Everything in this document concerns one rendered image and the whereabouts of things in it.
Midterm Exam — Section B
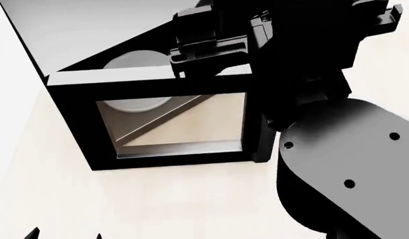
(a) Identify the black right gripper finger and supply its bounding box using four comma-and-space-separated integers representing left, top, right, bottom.
379, 4, 405, 28
170, 4, 251, 79

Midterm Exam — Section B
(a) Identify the black microwave body grey top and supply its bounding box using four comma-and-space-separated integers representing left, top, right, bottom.
0, 0, 254, 78

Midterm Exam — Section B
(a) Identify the white round turntable plate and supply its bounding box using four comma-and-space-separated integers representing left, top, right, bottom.
102, 49, 173, 114

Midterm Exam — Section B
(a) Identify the black microwave door handle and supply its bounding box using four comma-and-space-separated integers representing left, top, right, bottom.
252, 114, 276, 164

